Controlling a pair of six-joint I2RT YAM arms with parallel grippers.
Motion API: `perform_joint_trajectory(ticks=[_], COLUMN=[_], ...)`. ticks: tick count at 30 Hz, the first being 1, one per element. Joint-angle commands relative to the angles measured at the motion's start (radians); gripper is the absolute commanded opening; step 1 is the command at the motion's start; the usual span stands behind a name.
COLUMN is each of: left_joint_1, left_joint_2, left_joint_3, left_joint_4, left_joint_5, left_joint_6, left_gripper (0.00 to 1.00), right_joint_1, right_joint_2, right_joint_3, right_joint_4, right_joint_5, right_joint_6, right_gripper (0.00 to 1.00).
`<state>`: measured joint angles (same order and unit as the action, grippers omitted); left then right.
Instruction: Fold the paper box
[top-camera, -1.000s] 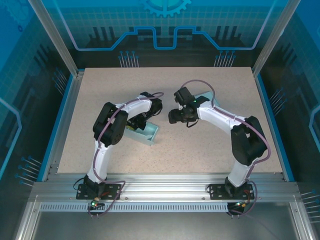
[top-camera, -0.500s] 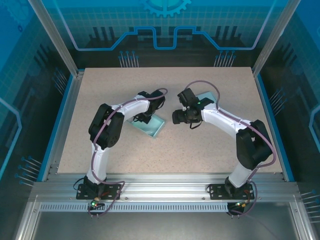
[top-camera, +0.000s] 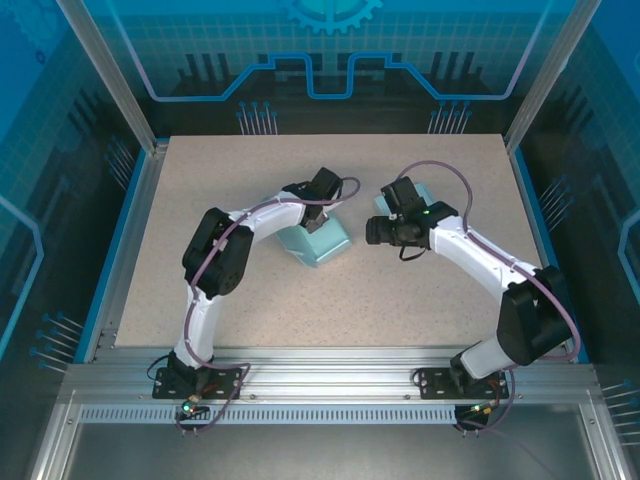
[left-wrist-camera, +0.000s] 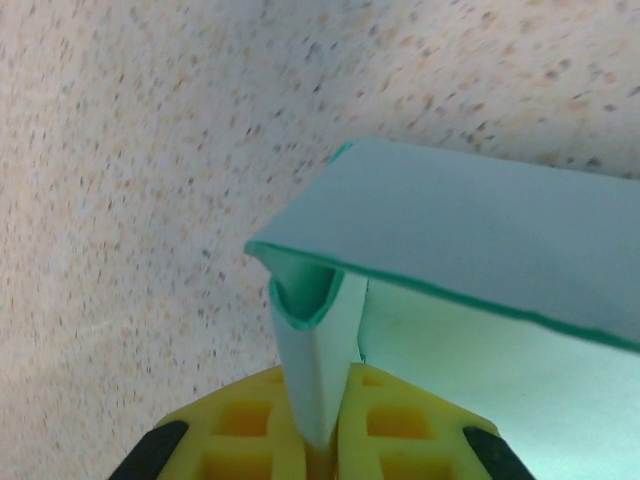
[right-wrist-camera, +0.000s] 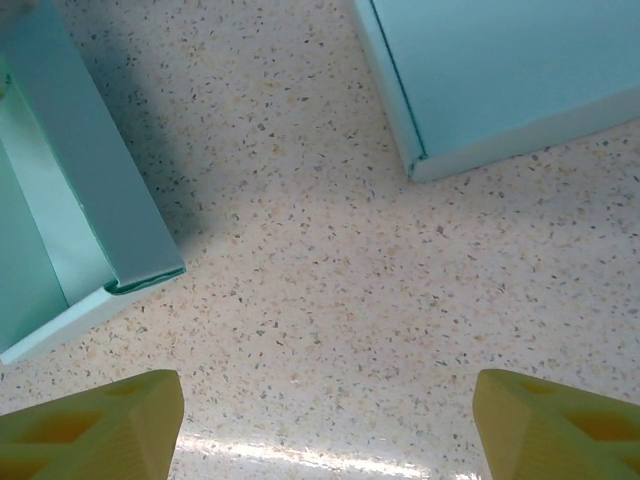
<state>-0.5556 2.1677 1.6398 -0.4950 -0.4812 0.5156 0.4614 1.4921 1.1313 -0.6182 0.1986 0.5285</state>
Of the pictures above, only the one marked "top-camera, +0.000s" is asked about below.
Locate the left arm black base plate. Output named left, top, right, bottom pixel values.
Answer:
left=151, top=366, right=245, bottom=401

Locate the metal shelf panel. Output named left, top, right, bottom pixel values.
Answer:
left=29, top=399, right=640, bottom=480

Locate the blue table edge trim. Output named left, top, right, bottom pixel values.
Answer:
left=73, top=148, right=152, bottom=364
left=508, top=148, right=590, bottom=364

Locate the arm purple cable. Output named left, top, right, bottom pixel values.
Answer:
left=397, top=160, right=576, bottom=434
left=184, top=175, right=361, bottom=437

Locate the aluminium frame post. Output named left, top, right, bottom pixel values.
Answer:
left=53, top=0, right=170, bottom=155
left=503, top=0, right=604, bottom=154

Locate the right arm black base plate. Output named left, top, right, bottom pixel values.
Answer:
left=416, top=366, right=507, bottom=401

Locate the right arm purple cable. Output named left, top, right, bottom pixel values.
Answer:
left=397, top=160, right=576, bottom=434

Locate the aluminium mounting rail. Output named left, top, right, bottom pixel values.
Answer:
left=59, top=347, right=601, bottom=404

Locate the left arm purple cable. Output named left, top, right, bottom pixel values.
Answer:
left=184, top=175, right=361, bottom=437

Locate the small controller board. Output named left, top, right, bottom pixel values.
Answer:
left=457, top=399, right=503, bottom=419
left=174, top=394, right=211, bottom=419

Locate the aluminium side rail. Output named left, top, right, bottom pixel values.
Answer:
left=84, top=142, right=170, bottom=362

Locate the light blue paper box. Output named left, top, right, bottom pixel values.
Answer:
left=269, top=212, right=354, bottom=270
left=373, top=182, right=434, bottom=215

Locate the slotted grey cable duct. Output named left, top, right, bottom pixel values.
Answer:
left=78, top=405, right=460, bottom=426

